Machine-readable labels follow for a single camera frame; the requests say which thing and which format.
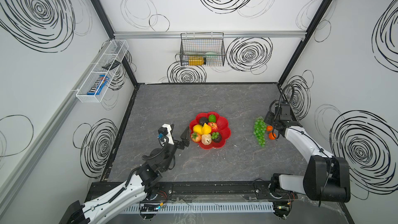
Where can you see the dark mangosteen with green calyx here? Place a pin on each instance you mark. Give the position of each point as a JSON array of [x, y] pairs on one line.
[[216, 137]]

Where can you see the yellow box in basket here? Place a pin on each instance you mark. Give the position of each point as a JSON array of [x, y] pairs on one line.
[[196, 61]]

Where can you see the black remote control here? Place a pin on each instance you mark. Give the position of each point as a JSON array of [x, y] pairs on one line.
[[111, 66]]

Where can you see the green fake lime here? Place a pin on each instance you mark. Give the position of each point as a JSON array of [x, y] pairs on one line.
[[212, 118]]

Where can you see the small yellow fake fruit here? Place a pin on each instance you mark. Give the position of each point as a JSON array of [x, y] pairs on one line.
[[206, 129]]

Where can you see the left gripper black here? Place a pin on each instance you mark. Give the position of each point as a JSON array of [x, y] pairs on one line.
[[180, 143]]

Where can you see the green fake grape bunch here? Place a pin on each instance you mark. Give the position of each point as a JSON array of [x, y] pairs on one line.
[[260, 129]]

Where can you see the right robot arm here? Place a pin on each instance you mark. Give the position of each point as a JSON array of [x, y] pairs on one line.
[[326, 178]]

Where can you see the grey slotted cable duct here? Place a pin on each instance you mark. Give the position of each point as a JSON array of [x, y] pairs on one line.
[[221, 207]]

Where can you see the black wire wall basket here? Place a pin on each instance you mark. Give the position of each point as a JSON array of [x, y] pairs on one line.
[[206, 44]]

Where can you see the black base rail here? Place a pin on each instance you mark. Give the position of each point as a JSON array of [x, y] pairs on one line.
[[211, 188]]

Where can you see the fake red apple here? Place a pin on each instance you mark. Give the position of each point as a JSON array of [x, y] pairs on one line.
[[214, 127]]

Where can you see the yellow fake lemon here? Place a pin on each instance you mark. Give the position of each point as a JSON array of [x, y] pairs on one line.
[[198, 129]]

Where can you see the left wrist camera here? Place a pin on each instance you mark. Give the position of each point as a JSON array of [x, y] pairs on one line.
[[165, 134]]

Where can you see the fake red strawberry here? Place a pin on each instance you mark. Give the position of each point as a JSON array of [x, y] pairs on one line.
[[195, 137]]

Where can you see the black fake avocado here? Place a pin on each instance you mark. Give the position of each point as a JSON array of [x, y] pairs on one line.
[[203, 120]]

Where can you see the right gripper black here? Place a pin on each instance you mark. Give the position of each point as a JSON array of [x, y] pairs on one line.
[[273, 124]]

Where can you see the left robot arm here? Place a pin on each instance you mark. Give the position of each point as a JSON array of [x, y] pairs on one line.
[[140, 182]]

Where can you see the blue candy packet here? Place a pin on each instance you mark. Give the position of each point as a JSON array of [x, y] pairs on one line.
[[99, 84]]

